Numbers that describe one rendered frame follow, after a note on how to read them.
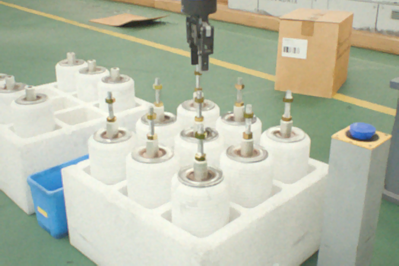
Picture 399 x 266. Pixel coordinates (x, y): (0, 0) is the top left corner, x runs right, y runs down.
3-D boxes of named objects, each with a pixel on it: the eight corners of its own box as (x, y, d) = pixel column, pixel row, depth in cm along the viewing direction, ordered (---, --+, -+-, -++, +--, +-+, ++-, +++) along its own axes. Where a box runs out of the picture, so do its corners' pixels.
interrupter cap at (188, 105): (219, 111, 106) (219, 108, 106) (185, 114, 104) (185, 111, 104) (210, 100, 113) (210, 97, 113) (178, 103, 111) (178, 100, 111)
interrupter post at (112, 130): (118, 133, 94) (117, 118, 93) (119, 138, 92) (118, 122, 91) (105, 135, 94) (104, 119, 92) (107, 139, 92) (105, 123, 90)
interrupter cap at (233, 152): (277, 158, 84) (277, 154, 84) (242, 168, 81) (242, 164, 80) (250, 142, 90) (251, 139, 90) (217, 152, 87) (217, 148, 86)
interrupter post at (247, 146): (256, 155, 85) (257, 139, 84) (245, 159, 84) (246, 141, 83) (248, 151, 87) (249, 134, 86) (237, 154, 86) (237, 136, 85)
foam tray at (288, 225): (198, 180, 128) (198, 117, 121) (328, 242, 103) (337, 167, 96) (69, 244, 102) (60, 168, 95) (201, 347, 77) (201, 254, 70)
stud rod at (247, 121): (251, 145, 85) (252, 104, 82) (248, 146, 84) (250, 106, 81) (246, 143, 85) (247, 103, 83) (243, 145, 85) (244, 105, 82)
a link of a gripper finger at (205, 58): (200, 46, 100) (200, 69, 102) (204, 49, 97) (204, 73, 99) (206, 46, 100) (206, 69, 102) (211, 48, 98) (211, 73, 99)
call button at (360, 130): (355, 131, 80) (357, 119, 79) (378, 138, 77) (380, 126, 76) (344, 138, 77) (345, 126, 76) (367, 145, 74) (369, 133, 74)
